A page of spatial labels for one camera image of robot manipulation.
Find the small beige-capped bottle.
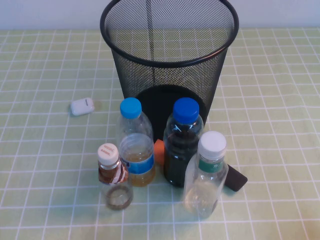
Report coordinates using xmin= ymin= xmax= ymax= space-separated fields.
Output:
xmin=97 ymin=143 xmax=134 ymax=210

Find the black mesh wastebasket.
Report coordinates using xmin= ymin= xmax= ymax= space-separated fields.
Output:
xmin=99 ymin=0 xmax=240 ymax=141

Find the white-capped clear bottle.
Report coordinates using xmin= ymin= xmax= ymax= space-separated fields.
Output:
xmin=182 ymin=130 xmax=230 ymax=220

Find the orange cube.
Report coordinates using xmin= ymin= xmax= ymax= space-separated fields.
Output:
xmin=153 ymin=140 xmax=166 ymax=166

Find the light-blue-capped bottle, yellow liquid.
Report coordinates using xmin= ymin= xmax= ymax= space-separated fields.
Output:
xmin=115 ymin=97 xmax=156 ymax=188

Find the white earbud case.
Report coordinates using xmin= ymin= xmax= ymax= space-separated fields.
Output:
xmin=69 ymin=98 xmax=96 ymax=116

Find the black remote control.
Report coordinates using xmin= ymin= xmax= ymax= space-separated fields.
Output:
xmin=223 ymin=163 xmax=248 ymax=193

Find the dark-blue-capped bottle, dark liquid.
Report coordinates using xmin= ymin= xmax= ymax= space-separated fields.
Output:
xmin=162 ymin=97 xmax=205 ymax=188

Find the green checked tablecloth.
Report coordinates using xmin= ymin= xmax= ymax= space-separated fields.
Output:
xmin=0 ymin=27 xmax=320 ymax=240

